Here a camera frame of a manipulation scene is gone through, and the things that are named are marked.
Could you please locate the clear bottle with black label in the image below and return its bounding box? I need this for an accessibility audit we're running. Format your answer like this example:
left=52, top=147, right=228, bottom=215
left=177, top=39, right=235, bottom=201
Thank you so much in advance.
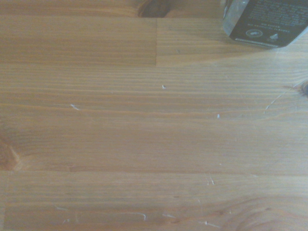
left=220, top=0, right=308, bottom=49

